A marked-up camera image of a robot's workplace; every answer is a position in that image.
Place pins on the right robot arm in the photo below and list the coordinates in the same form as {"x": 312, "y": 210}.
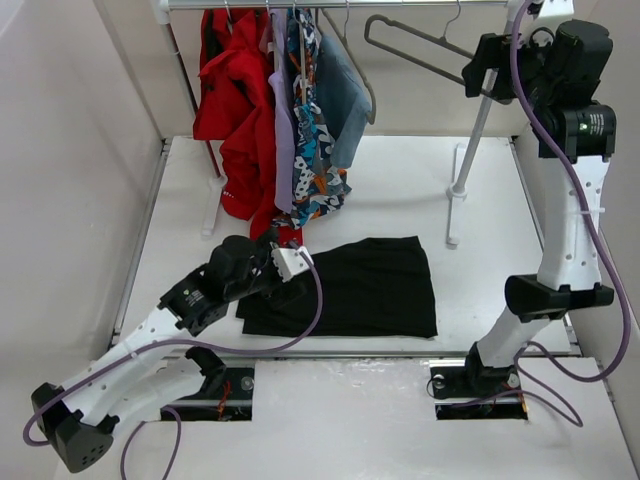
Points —
{"x": 575, "y": 150}

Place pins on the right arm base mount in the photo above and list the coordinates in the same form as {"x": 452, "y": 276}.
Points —
{"x": 460, "y": 394}

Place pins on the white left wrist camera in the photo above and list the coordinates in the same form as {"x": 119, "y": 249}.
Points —
{"x": 291, "y": 262}

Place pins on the colourful patterned shorts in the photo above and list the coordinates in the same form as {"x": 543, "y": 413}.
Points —
{"x": 318, "y": 187}

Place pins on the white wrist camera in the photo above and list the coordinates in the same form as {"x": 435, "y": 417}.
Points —
{"x": 551, "y": 10}
{"x": 291, "y": 262}

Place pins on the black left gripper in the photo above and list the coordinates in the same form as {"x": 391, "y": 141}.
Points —
{"x": 276, "y": 293}

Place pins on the grey hanger with denim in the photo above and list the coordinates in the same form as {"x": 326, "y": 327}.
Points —
{"x": 341, "y": 35}

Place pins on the metal clothes rack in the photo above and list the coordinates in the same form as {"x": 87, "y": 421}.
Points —
{"x": 162, "y": 9}

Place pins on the blue denim shorts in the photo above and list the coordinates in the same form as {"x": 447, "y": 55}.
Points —
{"x": 342, "y": 100}

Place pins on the lilac garment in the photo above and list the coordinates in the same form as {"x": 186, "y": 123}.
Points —
{"x": 284, "y": 123}

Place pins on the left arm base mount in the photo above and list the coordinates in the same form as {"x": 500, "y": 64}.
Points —
{"x": 231, "y": 401}

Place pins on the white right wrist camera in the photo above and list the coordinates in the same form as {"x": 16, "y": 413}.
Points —
{"x": 551, "y": 10}

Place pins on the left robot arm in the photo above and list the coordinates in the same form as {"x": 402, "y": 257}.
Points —
{"x": 161, "y": 360}

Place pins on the red jacket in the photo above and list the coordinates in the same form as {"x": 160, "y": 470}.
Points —
{"x": 237, "y": 110}

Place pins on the black trousers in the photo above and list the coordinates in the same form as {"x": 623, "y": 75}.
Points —
{"x": 375, "y": 287}

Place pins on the white rack left foot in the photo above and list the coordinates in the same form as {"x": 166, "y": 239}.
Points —
{"x": 216, "y": 187}

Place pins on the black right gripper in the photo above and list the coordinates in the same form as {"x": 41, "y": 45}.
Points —
{"x": 492, "y": 52}

